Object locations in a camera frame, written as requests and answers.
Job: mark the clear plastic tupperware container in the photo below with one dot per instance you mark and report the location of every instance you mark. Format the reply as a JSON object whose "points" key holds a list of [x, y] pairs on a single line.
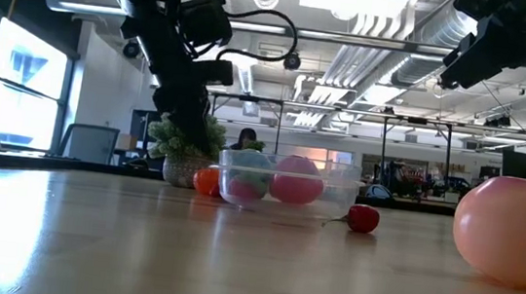
{"points": [[336, 194]]}

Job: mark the long ceiling light bar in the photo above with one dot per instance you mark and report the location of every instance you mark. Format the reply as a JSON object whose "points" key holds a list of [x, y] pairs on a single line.
{"points": [[86, 7]]}

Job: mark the person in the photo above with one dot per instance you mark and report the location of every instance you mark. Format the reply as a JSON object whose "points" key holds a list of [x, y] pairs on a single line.
{"points": [[246, 138]]}

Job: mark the black background workstation frame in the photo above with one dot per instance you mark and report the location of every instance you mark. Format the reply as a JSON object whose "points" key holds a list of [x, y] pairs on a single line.
{"points": [[383, 145]]}

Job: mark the red cherry with stem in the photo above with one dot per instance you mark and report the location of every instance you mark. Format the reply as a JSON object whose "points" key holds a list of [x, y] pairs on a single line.
{"points": [[363, 218]]}

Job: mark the grey office chair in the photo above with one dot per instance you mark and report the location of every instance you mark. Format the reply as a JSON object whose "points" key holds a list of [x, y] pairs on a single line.
{"points": [[89, 143]]}

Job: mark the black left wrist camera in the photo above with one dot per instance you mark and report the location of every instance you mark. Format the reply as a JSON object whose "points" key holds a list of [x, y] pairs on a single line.
{"points": [[205, 18]]}

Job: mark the small orange tomato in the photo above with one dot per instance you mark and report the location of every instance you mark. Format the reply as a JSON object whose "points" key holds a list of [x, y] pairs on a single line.
{"points": [[205, 182]]}

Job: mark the green succulent in white pot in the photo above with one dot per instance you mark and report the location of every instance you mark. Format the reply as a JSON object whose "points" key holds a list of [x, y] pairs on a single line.
{"points": [[168, 139]]}

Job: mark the black ceiling spotlight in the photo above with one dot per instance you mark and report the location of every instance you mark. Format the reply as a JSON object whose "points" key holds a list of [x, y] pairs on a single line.
{"points": [[292, 61]]}

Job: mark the black metal table frame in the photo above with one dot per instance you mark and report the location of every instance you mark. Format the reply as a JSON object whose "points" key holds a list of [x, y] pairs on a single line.
{"points": [[46, 163]]}

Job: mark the silver ceiling air duct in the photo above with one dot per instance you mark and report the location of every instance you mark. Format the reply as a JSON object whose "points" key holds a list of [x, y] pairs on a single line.
{"points": [[431, 37]]}

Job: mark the green striped toy watermelon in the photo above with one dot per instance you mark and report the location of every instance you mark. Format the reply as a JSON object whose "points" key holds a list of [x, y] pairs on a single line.
{"points": [[251, 165]]}

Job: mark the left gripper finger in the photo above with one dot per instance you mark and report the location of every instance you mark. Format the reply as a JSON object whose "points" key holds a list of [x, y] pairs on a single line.
{"points": [[194, 127]]}

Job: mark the large toy peach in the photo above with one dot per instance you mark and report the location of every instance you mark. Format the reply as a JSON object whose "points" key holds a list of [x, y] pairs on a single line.
{"points": [[513, 232]]}

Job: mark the pink round fruit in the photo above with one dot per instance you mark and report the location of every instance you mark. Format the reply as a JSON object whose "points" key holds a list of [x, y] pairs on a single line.
{"points": [[296, 180]]}

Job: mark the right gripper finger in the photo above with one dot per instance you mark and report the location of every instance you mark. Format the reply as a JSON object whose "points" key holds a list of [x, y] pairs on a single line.
{"points": [[479, 73], [473, 54]]}

